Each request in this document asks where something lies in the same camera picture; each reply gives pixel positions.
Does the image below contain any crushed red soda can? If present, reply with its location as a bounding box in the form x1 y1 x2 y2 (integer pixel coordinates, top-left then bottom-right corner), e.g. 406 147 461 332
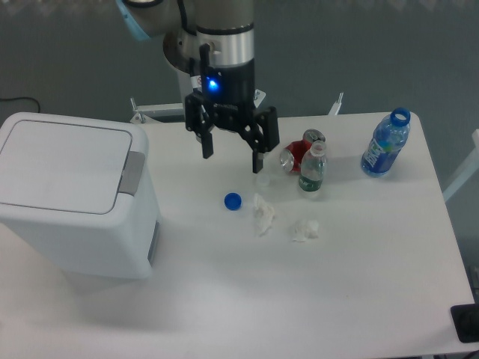
279 129 326 173

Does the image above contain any small crumpled white tissue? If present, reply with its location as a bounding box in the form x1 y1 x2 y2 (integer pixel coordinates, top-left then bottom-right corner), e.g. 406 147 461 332
291 219 320 242

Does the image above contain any blue bottle cap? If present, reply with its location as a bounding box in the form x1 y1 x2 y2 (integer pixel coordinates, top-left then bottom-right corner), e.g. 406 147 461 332
224 192 242 211

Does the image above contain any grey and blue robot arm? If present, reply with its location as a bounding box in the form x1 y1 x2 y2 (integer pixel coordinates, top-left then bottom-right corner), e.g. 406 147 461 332
116 1 279 174

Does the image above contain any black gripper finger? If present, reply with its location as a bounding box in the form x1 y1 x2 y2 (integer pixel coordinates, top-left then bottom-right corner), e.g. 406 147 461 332
238 106 280 174
184 92 213 159

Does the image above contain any clear green-label water bottle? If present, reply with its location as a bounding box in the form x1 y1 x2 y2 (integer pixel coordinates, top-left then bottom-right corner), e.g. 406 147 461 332
298 140 327 196

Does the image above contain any long crumpled white tissue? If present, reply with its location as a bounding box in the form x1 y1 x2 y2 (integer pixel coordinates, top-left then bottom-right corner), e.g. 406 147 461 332
253 193 275 236

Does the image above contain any black device at table edge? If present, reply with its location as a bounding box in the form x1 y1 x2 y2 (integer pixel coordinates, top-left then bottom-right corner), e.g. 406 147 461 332
451 304 478 343

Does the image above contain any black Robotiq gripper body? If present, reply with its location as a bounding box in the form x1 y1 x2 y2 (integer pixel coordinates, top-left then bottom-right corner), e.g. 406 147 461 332
193 60 255 133

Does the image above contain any blue drink bottle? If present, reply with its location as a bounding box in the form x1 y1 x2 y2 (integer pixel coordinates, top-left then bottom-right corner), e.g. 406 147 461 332
361 107 411 177

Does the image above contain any white table frame bracket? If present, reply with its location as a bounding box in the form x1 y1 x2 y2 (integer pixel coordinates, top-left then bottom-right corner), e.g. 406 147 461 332
328 92 344 116

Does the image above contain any black floor cable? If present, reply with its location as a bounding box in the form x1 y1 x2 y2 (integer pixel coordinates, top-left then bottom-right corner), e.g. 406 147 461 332
0 96 42 113

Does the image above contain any white push-button trash can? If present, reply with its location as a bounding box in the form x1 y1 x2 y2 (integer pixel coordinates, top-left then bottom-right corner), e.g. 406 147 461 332
1 112 161 279

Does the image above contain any white furniture part right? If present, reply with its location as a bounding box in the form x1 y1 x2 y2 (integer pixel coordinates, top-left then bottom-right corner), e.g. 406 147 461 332
442 129 478 203

